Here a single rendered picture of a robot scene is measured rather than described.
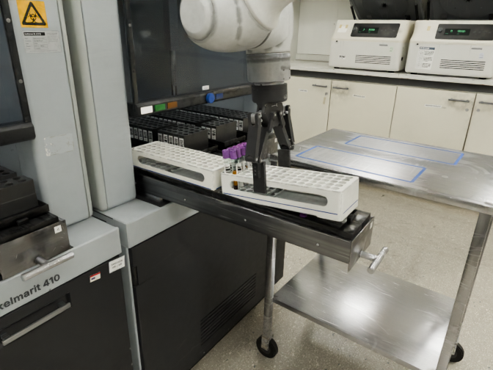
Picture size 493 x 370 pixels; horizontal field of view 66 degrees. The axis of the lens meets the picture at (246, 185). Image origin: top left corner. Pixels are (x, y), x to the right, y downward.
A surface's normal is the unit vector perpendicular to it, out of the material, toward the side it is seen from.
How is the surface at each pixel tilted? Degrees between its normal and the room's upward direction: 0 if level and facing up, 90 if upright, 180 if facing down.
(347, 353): 0
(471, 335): 0
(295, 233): 90
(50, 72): 90
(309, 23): 90
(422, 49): 90
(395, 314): 0
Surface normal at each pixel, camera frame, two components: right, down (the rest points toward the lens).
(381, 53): -0.60, 0.29
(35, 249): 0.82, 0.23
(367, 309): 0.02, -0.93
